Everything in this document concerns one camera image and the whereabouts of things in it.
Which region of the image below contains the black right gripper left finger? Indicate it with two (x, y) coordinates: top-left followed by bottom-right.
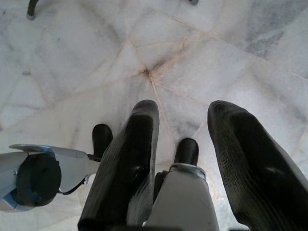
(77, 99), (160, 231)

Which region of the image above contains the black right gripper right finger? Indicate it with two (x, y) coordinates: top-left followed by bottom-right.
(207, 100), (308, 231)

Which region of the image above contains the dark metal furniture leg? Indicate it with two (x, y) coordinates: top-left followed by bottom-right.
(26, 0), (41, 21)

